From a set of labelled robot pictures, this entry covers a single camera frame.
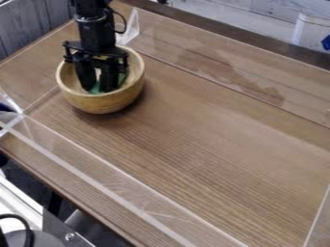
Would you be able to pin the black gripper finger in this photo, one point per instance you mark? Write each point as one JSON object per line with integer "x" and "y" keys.
{"x": 109, "y": 76}
{"x": 85, "y": 74}

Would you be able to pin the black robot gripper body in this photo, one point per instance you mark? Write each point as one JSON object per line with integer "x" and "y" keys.
{"x": 94, "y": 50}

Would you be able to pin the green rectangular block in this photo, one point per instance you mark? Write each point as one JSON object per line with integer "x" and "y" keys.
{"x": 96, "y": 87}

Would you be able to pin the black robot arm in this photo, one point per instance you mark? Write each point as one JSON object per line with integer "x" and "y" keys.
{"x": 94, "y": 7}

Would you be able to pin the brown wooden bowl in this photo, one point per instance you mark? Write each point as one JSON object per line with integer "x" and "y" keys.
{"x": 101, "y": 103}

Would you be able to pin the white cylindrical bin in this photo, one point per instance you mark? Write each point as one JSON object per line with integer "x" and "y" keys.
{"x": 311, "y": 29}

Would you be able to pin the blue object at right edge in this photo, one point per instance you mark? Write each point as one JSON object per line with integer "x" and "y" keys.
{"x": 324, "y": 43}

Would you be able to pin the clear acrylic enclosure wall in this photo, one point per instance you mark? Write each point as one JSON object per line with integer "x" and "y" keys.
{"x": 215, "y": 162}

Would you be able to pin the grey metal bracket with screw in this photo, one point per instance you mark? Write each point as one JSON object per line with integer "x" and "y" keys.
{"x": 58, "y": 234}

